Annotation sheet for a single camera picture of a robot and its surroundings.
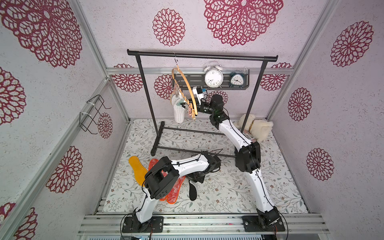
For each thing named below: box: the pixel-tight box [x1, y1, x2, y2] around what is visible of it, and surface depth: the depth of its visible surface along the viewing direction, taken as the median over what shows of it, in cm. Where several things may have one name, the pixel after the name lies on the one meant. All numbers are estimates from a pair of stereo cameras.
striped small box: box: [242, 129, 257, 143], surface depth 108 cm
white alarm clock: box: [203, 60, 224, 89], surface depth 89 cm
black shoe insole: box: [188, 180, 198, 201], surface depth 83 cm
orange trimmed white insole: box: [166, 175, 186, 205], surface depth 85 cm
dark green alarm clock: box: [229, 69, 245, 89], surface depth 92 cm
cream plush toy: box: [234, 114, 274, 142], surface depth 106 cm
